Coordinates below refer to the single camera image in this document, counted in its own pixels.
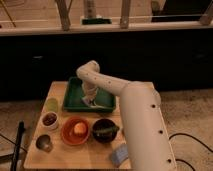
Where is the black cable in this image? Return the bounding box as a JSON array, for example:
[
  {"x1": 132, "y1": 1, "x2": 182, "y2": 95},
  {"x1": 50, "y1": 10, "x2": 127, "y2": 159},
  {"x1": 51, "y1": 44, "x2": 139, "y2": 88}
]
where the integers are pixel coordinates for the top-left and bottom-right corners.
[{"x1": 168, "y1": 132, "x2": 213, "y2": 171}]

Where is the green plastic tray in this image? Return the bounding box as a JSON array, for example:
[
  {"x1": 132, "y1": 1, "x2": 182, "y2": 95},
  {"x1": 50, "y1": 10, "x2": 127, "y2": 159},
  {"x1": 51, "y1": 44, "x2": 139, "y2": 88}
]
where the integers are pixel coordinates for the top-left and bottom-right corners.
[{"x1": 63, "y1": 77, "x2": 116, "y2": 113}]

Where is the orange plate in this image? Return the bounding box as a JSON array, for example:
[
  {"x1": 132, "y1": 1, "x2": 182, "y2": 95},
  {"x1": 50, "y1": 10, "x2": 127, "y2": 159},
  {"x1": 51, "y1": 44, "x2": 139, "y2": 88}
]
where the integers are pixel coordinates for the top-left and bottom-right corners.
[{"x1": 61, "y1": 116, "x2": 90, "y2": 145}]

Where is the orange fruit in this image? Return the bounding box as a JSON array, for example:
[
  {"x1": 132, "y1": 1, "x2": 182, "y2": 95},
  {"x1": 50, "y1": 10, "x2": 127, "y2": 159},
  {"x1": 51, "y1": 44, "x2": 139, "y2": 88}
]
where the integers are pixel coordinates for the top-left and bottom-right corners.
[{"x1": 74, "y1": 122, "x2": 87, "y2": 135}]

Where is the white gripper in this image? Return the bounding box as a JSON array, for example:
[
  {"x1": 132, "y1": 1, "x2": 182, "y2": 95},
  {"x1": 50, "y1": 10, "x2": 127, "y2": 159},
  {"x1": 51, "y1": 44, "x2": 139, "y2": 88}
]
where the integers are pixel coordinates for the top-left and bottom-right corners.
[{"x1": 82, "y1": 81, "x2": 98, "y2": 100}]

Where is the green box on shelf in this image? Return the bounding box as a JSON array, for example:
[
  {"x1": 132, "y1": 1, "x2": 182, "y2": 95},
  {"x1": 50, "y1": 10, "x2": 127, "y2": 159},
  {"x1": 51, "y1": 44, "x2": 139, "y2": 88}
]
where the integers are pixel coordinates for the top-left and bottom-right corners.
[{"x1": 82, "y1": 18, "x2": 112, "y2": 25}]

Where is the green cucumber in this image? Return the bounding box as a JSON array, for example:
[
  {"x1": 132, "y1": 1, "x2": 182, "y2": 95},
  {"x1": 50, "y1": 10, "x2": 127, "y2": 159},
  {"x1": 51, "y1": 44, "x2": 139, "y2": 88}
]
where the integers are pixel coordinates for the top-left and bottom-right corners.
[{"x1": 93, "y1": 126, "x2": 120, "y2": 134}]

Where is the metal cup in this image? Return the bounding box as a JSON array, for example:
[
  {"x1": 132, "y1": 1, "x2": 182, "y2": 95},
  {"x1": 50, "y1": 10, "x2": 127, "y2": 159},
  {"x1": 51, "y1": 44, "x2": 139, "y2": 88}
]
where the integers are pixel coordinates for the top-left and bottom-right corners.
[{"x1": 36, "y1": 134, "x2": 53, "y2": 152}]

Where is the grey blue towel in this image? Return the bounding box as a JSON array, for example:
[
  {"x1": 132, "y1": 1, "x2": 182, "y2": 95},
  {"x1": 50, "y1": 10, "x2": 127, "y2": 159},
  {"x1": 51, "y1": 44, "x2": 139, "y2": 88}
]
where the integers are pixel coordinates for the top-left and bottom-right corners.
[{"x1": 82, "y1": 97, "x2": 95, "y2": 107}]

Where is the pale green bean pod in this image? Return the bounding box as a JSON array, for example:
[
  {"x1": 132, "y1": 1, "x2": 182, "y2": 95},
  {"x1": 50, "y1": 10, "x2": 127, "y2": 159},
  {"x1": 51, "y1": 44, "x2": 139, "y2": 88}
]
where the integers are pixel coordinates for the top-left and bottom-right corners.
[{"x1": 93, "y1": 105, "x2": 109, "y2": 109}]

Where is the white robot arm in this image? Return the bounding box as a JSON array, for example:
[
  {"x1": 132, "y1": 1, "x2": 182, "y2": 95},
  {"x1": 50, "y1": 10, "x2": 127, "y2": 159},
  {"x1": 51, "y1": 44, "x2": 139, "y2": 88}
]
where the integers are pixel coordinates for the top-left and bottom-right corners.
[{"x1": 76, "y1": 60, "x2": 177, "y2": 171}]

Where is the black pole stand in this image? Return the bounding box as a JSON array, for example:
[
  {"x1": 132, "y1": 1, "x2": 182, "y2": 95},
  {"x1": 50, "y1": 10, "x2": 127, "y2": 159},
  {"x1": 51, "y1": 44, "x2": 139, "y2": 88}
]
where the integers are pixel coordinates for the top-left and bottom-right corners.
[{"x1": 10, "y1": 121, "x2": 25, "y2": 171}]

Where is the light green cup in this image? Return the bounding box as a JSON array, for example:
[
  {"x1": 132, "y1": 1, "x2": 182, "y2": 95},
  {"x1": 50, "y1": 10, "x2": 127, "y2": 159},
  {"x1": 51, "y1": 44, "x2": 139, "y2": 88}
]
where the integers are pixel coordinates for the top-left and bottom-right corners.
[{"x1": 46, "y1": 98, "x2": 59, "y2": 112}]

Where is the blue sponge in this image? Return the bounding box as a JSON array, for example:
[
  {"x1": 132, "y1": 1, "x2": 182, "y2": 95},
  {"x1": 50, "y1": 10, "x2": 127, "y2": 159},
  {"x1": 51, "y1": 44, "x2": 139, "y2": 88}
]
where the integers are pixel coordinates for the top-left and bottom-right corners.
[{"x1": 109, "y1": 143, "x2": 128, "y2": 167}]

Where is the white cup with contents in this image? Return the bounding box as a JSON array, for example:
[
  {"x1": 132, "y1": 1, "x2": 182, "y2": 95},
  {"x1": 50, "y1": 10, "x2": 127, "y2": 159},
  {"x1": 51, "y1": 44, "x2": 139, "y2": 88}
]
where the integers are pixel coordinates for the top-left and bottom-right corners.
[{"x1": 41, "y1": 112, "x2": 59, "y2": 130}]

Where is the dark brown bowl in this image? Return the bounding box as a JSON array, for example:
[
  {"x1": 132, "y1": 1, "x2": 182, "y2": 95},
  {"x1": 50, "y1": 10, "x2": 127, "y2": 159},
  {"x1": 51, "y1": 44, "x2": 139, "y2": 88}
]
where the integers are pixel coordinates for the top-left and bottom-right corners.
[{"x1": 92, "y1": 119, "x2": 119, "y2": 143}]

